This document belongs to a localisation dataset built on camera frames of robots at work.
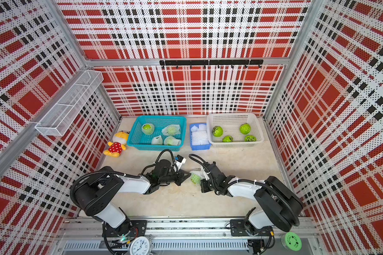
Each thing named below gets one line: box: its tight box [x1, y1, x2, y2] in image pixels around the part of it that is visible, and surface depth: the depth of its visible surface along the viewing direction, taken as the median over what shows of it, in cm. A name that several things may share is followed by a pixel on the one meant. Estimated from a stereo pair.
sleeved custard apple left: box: [141, 123, 155, 135], surface depth 109 cm
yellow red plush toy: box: [103, 130, 130, 158], surface depth 101 cm
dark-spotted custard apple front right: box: [244, 134, 257, 142], surface depth 102 cm
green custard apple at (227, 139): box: [222, 135, 234, 143], surface depth 101 cm
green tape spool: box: [280, 231, 303, 252], surface depth 68 cm
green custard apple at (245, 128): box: [239, 122, 252, 135], surface depth 109 cm
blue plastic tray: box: [189, 122, 212, 151], surface depth 103 cm
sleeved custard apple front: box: [163, 136, 181, 147], surface depth 100 cm
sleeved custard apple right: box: [161, 124, 181, 136], surface depth 109 cm
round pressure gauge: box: [129, 236, 153, 255], surface depth 68 cm
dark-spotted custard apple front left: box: [211, 125, 224, 138], surface depth 107 cm
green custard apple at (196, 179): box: [190, 173, 202, 185], surface depth 86 cm
